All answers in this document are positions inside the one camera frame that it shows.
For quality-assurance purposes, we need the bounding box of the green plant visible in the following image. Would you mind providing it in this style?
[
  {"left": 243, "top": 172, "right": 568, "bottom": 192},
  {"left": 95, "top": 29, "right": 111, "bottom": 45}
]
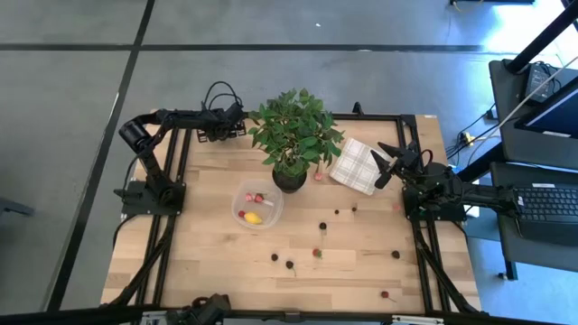
[{"left": 247, "top": 88, "right": 345, "bottom": 195}]

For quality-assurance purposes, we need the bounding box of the black power adapter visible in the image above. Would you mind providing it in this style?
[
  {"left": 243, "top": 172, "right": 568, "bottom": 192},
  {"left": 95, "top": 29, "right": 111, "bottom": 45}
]
[{"left": 523, "top": 61, "right": 561, "bottom": 105}]

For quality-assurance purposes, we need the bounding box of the dark grey desk top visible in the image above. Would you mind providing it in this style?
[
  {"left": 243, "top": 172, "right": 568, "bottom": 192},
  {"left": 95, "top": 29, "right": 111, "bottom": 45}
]
[
  {"left": 489, "top": 161, "right": 578, "bottom": 281},
  {"left": 489, "top": 58, "right": 578, "bottom": 172}
]

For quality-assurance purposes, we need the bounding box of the black and silver rail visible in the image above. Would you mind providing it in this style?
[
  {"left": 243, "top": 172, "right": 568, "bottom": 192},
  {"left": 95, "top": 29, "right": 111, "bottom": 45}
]
[{"left": 0, "top": 304, "right": 578, "bottom": 325}]

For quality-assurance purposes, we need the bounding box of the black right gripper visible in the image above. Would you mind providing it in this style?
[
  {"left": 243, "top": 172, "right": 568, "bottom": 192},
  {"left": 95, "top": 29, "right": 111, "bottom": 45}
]
[{"left": 369, "top": 140, "right": 424, "bottom": 190}]

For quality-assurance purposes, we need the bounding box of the black diagonal post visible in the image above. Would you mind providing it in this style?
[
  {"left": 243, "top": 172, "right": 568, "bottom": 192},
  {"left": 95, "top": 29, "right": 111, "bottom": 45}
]
[
  {"left": 504, "top": 0, "right": 578, "bottom": 75},
  {"left": 453, "top": 142, "right": 506, "bottom": 184}
]

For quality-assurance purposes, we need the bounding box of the white cable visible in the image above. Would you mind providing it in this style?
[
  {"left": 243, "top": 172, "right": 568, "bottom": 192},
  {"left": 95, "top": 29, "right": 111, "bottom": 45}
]
[{"left": 464, "top": 54, "right": 578, "bottom": 168}]

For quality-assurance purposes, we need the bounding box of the black floor cable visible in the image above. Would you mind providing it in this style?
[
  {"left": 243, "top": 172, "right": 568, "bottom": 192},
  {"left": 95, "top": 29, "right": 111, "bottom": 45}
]
[{"left": 444, "top": 103, "right": 500, "bottom": 166}]

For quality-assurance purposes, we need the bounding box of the black computer monitor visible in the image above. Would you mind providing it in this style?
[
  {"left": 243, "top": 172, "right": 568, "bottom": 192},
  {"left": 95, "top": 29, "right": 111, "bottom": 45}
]
[{"left": 513, "top": 75, "right": 578, "bottom": 139}]

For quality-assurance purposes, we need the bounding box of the black computer keyboard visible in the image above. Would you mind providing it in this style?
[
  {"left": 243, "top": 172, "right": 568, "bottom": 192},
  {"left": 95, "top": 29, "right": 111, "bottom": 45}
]
[{"left": 512, "top": 182, "right": 578, "bottom": 247}]

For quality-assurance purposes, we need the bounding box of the clear plastic tupperware container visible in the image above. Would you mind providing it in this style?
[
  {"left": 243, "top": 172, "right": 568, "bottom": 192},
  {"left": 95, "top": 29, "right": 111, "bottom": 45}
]
[{"left": 230, "top": 178, "right": 285, "bottom": 231}]

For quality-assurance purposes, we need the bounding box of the grey furniture foot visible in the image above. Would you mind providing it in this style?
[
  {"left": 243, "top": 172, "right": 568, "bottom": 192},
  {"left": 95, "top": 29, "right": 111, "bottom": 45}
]
[{"left": 0, "top": 196, "right": 36, "bottom": 218}]

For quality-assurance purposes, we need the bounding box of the white plaid folded cloth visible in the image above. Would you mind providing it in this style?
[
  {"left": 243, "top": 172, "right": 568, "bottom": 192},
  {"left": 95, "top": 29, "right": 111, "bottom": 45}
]
[{"left": 328, "top": 136, "right": 390, "bottom": 197}]

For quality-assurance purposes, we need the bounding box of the black mechanical device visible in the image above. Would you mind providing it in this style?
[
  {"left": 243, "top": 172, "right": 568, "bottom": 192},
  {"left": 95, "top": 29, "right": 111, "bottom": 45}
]
[{"left": 165, "top": 292, "right": 232, "bottom": 325}]

